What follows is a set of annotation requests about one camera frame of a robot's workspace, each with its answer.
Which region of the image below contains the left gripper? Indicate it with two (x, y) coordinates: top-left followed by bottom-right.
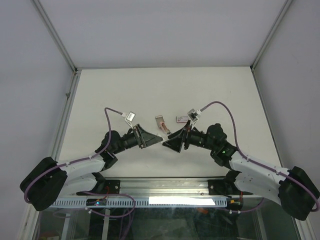
(112, 123), (163, 155)

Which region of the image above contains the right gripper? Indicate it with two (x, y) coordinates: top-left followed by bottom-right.
(162, 120), (217, 154)

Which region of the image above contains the pink white stapler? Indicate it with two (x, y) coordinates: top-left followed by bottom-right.
(160, 121), (171, 136)

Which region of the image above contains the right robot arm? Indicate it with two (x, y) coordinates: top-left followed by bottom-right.
(163, 123), (320, 221)

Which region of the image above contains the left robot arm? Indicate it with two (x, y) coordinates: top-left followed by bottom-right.
(19, 124), (163, 211)

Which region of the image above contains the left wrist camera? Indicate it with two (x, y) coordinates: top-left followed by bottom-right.
(121, 111), (136, 129)

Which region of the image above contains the aluminium mounting rail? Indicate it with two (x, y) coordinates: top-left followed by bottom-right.
(31, 176), (300, 200)

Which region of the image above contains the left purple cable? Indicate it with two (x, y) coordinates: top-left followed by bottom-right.
(23, 107), (137, 238)

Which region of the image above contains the purple cable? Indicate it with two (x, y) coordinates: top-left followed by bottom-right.
(23, 107), (137, 238)
(198, 101), (320, 215)

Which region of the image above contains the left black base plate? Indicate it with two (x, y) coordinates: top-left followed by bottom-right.
(98, 179), (121, 195)

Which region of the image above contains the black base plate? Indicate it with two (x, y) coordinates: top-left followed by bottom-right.
(207, 179), (228, 196)
(98, 179), (121, 195)

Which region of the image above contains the white slotted cable duct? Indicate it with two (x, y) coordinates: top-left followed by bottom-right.
(51, 196), (227, 209)

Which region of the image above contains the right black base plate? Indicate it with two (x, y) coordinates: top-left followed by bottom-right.
(207, 179), (228, 196)

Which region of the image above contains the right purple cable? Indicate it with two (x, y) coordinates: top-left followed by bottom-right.
(198, 101), (320, 215)

